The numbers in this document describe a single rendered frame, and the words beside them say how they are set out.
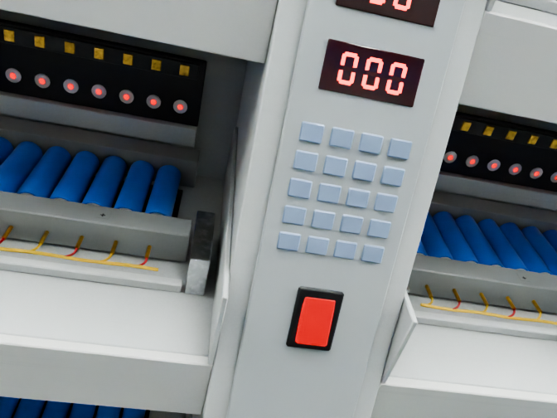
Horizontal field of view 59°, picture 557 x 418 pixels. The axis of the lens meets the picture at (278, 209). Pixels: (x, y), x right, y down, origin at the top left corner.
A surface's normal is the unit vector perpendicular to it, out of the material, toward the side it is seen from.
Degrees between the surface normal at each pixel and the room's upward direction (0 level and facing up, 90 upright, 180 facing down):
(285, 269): 90
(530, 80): 109
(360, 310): 90
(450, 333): 19
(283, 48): 90
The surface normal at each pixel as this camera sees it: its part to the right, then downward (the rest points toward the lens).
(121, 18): 0.04, 0.56
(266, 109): 0.11, 0.27
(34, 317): 0.22, -0.81
